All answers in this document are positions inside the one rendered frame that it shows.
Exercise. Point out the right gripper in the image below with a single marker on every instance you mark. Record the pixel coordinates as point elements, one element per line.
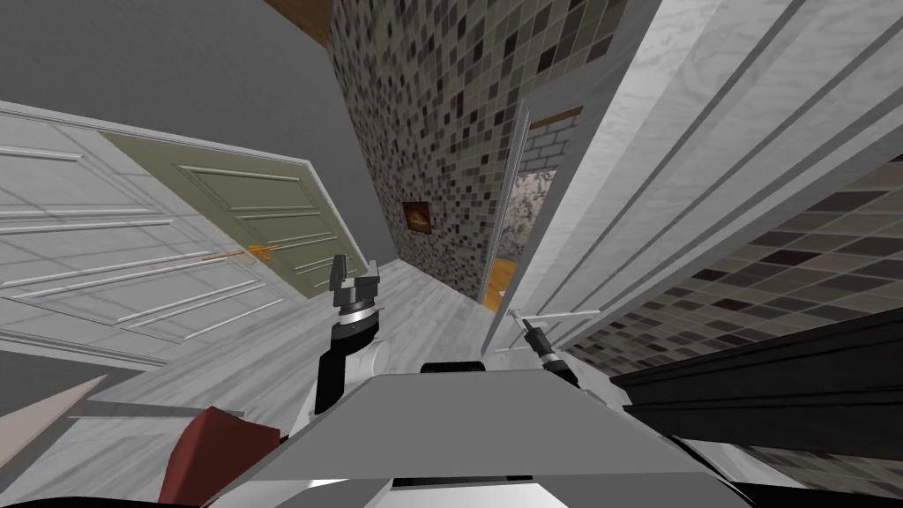
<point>536,337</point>

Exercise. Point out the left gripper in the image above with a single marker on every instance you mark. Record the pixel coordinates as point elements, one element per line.
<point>356,293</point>

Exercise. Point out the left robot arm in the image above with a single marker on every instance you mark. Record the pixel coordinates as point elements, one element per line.
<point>337,367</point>

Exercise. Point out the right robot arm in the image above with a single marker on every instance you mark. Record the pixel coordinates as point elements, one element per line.
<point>573,374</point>

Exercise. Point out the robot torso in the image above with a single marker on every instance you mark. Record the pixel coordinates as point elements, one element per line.
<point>465,430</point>

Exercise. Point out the olive green door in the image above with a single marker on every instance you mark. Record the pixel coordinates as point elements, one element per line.
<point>247,204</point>

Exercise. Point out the dark red box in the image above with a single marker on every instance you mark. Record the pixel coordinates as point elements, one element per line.
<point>211,455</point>

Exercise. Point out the white panelled door leaf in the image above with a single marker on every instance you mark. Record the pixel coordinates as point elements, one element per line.
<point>705,162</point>

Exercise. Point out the white panelled double door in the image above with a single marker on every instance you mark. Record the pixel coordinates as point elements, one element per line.
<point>85,240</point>

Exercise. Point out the beige flat board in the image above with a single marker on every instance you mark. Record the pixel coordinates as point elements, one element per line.
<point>35,420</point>

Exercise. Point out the orange picture on wall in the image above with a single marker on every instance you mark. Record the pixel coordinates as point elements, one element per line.
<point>417,217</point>

